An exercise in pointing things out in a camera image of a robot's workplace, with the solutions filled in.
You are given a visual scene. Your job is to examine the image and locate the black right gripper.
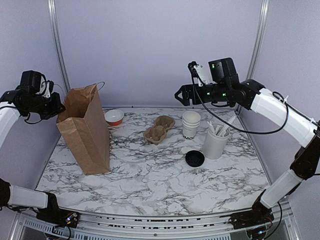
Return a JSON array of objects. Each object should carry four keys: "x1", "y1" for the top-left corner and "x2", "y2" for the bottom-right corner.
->
[{"x1": 175, "y1": 82, "x2": 230, "y2": 106}]

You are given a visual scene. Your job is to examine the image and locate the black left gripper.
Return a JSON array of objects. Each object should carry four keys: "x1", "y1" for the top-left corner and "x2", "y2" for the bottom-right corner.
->
[{"x1": 24, "y1": 91, "x2": 65, "y2": 120}]

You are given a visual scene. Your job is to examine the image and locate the brown paper bag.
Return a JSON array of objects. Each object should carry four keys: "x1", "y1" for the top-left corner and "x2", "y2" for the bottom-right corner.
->
[{"x1": 56, "y1": 84, "x2": 110, "y2": 175}]

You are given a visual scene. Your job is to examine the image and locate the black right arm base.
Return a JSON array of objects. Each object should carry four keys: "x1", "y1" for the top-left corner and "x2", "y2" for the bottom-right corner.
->
[{"x1": 228, "y1": 196, "x2": 275, "y2": 230}]

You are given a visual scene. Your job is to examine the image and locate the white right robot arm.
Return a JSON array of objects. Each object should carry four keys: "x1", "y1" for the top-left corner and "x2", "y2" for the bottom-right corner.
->
[{"x1": 174, "y1": 57, "x2": 320, "y2": 224}]

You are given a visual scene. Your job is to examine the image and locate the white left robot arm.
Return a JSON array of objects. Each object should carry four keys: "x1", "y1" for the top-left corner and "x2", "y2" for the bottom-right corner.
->
[{"x1": 0, "y1": 70, "x2": 66, "y2": 223}]

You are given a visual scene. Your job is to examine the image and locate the white paper cup stack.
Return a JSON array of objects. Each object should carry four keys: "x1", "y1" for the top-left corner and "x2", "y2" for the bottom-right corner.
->
[{"x1": 182, "y1": 110, "x2": 201, "y2": 140}]

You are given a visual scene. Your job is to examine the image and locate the white wrapped stirrers bundle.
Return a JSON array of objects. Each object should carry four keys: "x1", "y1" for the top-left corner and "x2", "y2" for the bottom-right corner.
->
[{"x1": 207, "y1": 115, "x2": 236, "y2": 140}]

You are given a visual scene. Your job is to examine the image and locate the white cylindrical utensil holder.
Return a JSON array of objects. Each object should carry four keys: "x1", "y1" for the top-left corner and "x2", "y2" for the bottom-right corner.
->
[{"x1": 202, "y1": 128, "x2": 231, "y2": 160}]

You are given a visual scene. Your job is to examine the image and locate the black plastic cup lid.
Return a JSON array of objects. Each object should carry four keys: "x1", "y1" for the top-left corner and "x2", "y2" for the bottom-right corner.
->
[{"x1": 185, "y1": 150, "x2": 205, "y2": 168}]

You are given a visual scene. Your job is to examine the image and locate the orange white bowl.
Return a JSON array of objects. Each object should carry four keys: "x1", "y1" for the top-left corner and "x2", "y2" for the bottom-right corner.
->
[{"x1": 104, "y1": 109, "x2": 125, "y2": 127}]

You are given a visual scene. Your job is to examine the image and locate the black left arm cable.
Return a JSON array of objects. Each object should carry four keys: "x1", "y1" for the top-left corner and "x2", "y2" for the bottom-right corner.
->
[{"x1": 0, "y1": 106, "x2": 43, "y2": 125}]

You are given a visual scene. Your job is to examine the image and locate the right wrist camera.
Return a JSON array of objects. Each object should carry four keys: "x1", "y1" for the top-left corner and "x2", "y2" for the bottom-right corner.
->
[{"x1": 187, "y1": 61, "x2": 211, "y2": 87}]

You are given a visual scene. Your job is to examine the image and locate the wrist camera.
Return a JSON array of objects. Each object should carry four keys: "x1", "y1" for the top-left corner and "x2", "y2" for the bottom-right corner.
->
[
  {"x1": 39, "y1": 80, "x2": 54, "y2": 99},
  {"x1": 187, "y1": 61, "x2": 211, "y2": 87}
]

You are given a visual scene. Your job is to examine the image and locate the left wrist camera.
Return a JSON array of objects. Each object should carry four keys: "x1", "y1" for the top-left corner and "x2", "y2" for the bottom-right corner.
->
[{"x1": 39, "y1": 80, "x2": 54, "y2": 99}]

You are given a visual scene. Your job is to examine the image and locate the right aluminium frame post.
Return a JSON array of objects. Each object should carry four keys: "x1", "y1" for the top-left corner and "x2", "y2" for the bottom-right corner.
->
[{"x1": 236, "y1": 0, "x2": 271, "y2": 113}]

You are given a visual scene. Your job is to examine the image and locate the aluminium frame post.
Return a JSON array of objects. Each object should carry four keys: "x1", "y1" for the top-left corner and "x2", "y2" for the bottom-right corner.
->
[
  {"x1": 47, "y1": 0, "x2": 71, "y2": 93},
  {"x1": 236, "y1": 0, "x2": 271, "y2": 113}
]

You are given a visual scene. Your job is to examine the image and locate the left aluminium frame post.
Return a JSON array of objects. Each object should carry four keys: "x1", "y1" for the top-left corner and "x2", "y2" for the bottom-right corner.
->
[{"x1": 47, "y1": 0, "x2": 71, "y2": 93}]

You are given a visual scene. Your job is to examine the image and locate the aluminium front rail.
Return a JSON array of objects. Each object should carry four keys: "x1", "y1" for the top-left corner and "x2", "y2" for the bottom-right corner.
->
[{"x1": 9, "y1": 199, "x2": 301, "y2": 240}]

